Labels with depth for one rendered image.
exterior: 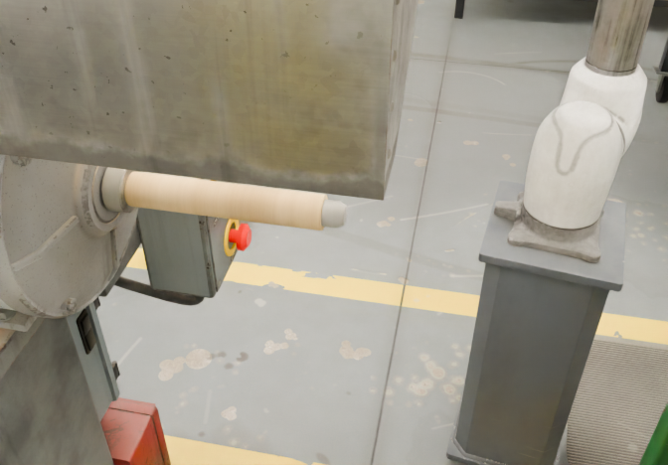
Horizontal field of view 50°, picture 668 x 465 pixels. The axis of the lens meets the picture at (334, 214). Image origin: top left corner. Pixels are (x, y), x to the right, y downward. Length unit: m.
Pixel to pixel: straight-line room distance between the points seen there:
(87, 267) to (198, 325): 1.60
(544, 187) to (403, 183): 1.48
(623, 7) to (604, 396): 1.14
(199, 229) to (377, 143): 0.58
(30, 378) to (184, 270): 0.23
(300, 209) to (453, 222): 2.08
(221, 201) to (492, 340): 1.08
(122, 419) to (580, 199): 0.92
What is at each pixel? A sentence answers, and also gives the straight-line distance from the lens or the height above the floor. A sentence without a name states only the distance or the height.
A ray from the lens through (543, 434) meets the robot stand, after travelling 1.84.
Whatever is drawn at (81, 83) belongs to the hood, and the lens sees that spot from 0.44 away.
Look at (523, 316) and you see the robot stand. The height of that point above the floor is 0.55.
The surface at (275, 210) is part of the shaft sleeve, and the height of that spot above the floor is 1.26.
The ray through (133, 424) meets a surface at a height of 0.62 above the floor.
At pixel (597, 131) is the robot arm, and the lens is 1.39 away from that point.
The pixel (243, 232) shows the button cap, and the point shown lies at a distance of 1.02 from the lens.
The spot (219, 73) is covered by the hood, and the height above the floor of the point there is 1.46.
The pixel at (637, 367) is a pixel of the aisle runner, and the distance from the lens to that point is 2.31.
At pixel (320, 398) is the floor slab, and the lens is 2.07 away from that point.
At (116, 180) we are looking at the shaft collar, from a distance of 0.66.
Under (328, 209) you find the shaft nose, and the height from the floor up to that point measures 1.26.
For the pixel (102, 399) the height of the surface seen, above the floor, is 0.70.
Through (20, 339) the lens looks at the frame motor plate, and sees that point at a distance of 0.77.
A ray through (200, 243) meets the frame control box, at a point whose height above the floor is 1.02.
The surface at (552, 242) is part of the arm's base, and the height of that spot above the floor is 0.72.
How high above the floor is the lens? 1.63
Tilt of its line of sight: 38 degrees down
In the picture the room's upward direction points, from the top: straight up
